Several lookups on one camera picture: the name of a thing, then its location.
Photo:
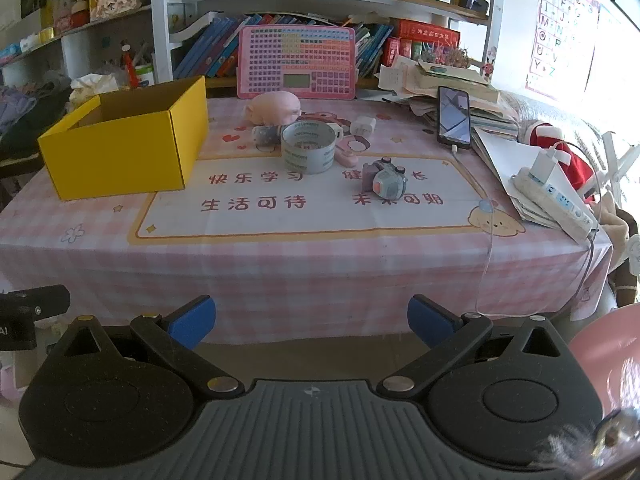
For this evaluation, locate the red thick books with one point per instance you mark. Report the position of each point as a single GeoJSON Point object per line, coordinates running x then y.
{"type": "Point", "coordinates": [425, 32]}

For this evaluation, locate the white paper sheets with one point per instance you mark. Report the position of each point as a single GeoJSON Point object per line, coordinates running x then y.
{"type": "Point", "coordinates": [500, 165]}

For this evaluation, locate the red white santa cloth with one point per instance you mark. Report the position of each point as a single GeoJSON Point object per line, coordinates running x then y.
{"type": "Point", "coordinates": [545, 135]}

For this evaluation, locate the pile of papers and notebooks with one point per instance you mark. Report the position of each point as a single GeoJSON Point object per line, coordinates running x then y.
{"type": "Point", "coordinates": [410, 85]}

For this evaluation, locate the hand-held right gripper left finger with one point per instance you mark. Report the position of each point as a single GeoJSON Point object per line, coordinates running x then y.
{"type": "Point", "coordinates": [192, 320]}

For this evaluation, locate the white green pen cup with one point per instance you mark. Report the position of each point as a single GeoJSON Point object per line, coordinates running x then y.
{"type": "Point", "coordinates": [145, 76]}

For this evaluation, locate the small white adapter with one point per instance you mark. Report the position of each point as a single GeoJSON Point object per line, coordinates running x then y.
{"type": "Point", "coordinates": [339, 133]}

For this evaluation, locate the yellow cardboard box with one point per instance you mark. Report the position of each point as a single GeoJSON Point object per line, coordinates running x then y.
{"type": "Point", "coordinates": [115, 160]}

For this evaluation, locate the alphabet wall poster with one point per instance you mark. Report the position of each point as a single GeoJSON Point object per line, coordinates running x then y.
{"type": "Point", "coordinates": [560, 25]}

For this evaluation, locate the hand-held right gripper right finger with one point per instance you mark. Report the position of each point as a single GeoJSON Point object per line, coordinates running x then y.
{"type": "Point", "coordinates": [430, 320]}

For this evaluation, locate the pile of clothes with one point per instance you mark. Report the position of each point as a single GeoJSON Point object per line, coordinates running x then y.
{"type": "Point", "coordinates": [30, 120]}

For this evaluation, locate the gold ribbon roll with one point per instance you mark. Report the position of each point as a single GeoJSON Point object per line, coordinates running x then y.
{"type": "Point", "coordinates": [46, 35]}

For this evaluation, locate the white plastic frame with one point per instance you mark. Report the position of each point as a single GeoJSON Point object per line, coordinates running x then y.
{"type": "Point", "coordinates": [612, 160]}

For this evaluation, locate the white charger plug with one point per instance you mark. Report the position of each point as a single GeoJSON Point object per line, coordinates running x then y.
{"type": "Point", "coordinates": [364, 125]}

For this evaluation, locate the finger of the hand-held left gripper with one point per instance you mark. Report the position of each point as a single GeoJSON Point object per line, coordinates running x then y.
{"type": "Point", "coordinates": [40, 302]}

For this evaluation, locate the white usb charger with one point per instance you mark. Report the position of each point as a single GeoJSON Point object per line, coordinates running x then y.
{"type": "Point", "coordinates": [546, 167]}

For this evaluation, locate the row of thin colourful books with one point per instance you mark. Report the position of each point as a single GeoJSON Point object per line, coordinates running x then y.
{"type": "Point", "coordinates": [372, 47]}

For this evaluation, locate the white metal shelf unit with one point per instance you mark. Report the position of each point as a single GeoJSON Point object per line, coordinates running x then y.
{"type": "Point", "coordinates": [160, 20]}

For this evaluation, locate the row of blue books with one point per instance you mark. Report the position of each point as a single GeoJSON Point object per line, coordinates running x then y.
{"type": "Point", "coordinates": [220, 45]}

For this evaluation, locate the grey tape roll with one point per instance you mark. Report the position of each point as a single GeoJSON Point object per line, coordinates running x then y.
{"type": "Point", "coordinates": [307, 157]}

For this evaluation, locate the grey fuzzy sleeve cuff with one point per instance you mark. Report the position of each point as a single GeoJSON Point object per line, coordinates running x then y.
{"type": "Point", "coordinates": [570, 447]}

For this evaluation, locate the soft tissue pack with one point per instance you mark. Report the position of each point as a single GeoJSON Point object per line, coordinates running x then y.
{"type": "Point", "coordinates": [95, 87]}

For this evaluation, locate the white power strip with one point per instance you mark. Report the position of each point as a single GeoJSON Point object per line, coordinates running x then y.
{"type": "Point", "coordinates": [560, 200]}

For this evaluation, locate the purple grey toy camera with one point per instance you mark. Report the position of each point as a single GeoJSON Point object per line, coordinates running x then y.
{"type": "Point", "coordinates": [387, 182]}

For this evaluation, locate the pink pig plush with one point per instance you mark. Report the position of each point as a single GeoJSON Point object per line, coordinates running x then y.
{"type": "Point", "coordinates": [272, 107]}

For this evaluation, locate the pink chair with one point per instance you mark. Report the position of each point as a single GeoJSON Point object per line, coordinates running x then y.
{"type": "Point", "coordinates": [610, 355]}

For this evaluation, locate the small pink white gadget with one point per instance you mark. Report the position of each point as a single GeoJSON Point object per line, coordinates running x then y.
{"type": "Point", "coordinates": [350, 155]}

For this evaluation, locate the red marker pen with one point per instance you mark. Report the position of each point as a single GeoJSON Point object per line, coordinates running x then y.
{"type": "Point", "coordinates": [130, 67]}

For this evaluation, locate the black smartphone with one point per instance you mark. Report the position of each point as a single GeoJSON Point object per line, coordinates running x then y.
{"type": "Point", "coordinates": [454, 117]}

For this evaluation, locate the small dried flower bunch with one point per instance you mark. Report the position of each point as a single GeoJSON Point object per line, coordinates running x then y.
{"type": "Point", "coordinates": [447, 55]}

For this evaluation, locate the pink keypad learning toy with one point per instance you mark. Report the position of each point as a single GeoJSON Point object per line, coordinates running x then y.
{"type": "Point", "coordinates": [295, 55]}

